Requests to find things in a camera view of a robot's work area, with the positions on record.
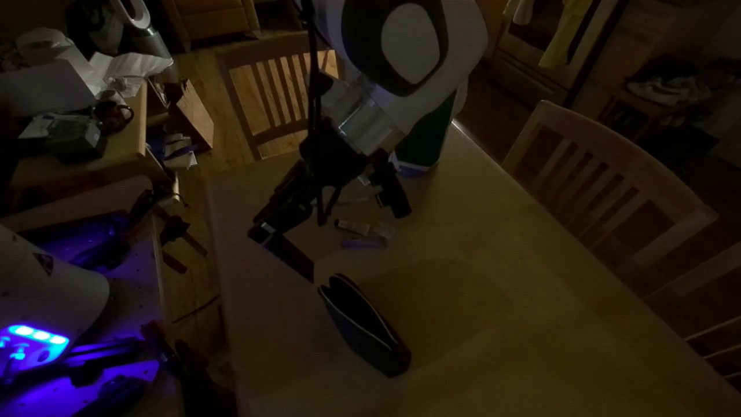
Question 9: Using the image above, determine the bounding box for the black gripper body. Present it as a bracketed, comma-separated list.
[253, 121, 411, 233]

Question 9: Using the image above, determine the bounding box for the dark tube with silver cap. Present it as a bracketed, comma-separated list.
[248, 226, 315, 283]

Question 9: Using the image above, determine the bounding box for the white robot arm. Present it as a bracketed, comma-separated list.
[253, 0, 486, 235]

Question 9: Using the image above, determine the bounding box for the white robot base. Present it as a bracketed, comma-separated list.
[0, 227, 112, 368]

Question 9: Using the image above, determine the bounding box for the small purple tube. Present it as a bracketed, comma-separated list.
[333, 221, 388, 248]

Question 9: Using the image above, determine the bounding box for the white and green shopping bag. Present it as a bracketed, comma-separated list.
[393, 87, 467, 175]

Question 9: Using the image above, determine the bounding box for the black zip pouch bag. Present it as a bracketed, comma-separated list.
[318, 274, 411, 377]

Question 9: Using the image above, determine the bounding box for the wooden chair behind table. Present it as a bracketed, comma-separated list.
[218, 33, 310, 160]

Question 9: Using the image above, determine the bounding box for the wooden side desk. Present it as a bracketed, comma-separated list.
[9, 87, 165, 192]

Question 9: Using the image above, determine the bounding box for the wooden chair at right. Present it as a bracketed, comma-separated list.
[502, 97, 741, 390]

